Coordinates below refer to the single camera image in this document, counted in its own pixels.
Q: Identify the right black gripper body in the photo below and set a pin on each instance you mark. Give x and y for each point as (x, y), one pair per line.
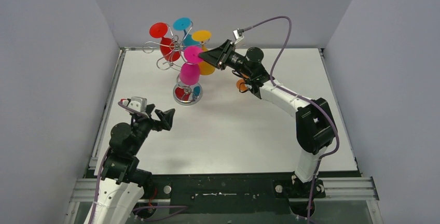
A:
(236, 61)

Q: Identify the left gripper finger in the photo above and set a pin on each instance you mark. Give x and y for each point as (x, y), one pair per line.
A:
(149, 109)
(165, 121)

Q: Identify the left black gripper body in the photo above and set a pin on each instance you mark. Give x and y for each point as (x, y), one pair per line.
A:
(153, 119)

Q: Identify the orange wine glass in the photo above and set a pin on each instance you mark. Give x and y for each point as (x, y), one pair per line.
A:
(241, 86)

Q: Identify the magenta wine glass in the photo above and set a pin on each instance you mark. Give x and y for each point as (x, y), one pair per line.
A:
(190, 71)

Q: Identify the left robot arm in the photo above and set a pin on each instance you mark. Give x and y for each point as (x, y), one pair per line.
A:
(120, 183)

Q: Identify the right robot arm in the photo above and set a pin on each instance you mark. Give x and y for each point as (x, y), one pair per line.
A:
(315, 127)

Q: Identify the yellow wine glass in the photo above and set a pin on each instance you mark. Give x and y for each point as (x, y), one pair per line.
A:
(203, 36)

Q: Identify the chrome wine glass rack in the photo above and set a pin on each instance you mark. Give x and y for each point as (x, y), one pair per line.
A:
(180, 48)

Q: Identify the red wine glass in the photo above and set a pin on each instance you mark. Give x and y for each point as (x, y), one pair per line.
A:
(159, 30)

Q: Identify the blue wine glass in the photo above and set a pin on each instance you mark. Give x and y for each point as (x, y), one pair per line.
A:
(185, 25)

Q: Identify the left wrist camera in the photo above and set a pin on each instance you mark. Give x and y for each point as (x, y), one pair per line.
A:
(135, 105)

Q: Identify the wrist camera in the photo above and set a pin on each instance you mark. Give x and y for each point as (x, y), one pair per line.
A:
(135, 105)
(238, 35)

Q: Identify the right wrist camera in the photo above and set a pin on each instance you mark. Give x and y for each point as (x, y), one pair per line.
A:
(238, 35)

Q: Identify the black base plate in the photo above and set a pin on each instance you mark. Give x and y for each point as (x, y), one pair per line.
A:
(245, 193)

